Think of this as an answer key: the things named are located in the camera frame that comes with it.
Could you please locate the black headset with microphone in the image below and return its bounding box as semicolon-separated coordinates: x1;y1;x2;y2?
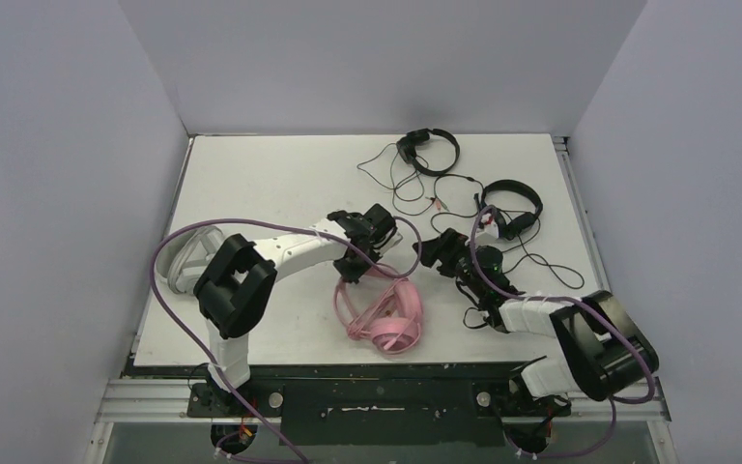
430;174;586;291

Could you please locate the pink headset with cable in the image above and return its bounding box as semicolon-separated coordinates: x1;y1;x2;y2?
332;269;424;356

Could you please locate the white grey gaming headset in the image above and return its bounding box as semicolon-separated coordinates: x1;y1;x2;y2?
156;225;224;294

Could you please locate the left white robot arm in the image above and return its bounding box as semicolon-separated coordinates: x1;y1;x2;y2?
192;204;402;416

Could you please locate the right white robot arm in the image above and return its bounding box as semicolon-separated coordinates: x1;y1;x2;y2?
413;228;659;414

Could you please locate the small black on-ear headphones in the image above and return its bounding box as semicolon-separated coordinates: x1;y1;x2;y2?
356;128;462;218

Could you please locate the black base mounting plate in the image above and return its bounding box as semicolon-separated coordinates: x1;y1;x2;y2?
186;362;572;448

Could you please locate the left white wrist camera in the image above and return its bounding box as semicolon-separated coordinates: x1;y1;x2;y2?
375;229;403;254

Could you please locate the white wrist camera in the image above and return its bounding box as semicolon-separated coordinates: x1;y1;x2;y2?
476;213;500;244
375;229;403;254

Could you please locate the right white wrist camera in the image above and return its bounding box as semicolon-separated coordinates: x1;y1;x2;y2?
476;213;500;244

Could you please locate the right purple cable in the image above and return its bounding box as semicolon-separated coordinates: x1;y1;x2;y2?
470;204;658;462

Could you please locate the aluminium frame rail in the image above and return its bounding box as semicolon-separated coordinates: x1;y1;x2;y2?
85;378;677;463

